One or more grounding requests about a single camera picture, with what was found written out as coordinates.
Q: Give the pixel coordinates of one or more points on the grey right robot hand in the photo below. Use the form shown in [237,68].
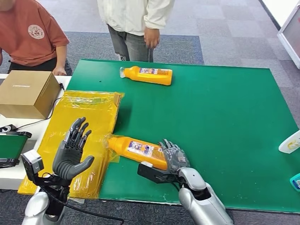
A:
[176,158]

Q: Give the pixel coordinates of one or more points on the person's left hand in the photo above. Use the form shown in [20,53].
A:
[151,37]
[59,71]

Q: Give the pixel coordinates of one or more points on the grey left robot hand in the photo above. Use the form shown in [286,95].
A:
[68,163]

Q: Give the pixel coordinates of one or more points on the orange detergent bottle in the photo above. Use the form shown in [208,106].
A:
[131,149]
[133,74]

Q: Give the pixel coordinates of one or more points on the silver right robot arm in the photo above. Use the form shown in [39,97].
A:
[201,205]

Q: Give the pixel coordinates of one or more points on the white plastic bottle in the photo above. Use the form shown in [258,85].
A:
[290,143]

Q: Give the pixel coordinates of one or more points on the person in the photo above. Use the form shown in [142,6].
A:
[131,18]
[28,40]

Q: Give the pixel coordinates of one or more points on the brown cardboard box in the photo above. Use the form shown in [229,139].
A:
[26,93]

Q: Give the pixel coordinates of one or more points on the yellow plastic bag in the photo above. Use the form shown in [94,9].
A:
[89,107]

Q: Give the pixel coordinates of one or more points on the white side table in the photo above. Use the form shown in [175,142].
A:
[35,130]

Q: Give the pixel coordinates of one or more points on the black-framed green screen device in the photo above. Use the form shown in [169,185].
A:
[11,146]

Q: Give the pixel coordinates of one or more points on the small black device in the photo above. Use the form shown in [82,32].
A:
[7,128]

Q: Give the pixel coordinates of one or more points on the green table mat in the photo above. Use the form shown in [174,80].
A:
[234,108]

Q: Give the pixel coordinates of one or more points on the teal plastic container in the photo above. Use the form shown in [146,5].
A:
[295,183]

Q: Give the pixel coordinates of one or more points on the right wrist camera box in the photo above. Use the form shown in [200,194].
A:
[152,174]

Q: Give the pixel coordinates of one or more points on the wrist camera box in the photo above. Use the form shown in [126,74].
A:
[32,163]
[152,174]

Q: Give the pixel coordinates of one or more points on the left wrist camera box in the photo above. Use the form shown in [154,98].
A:
[32,163]

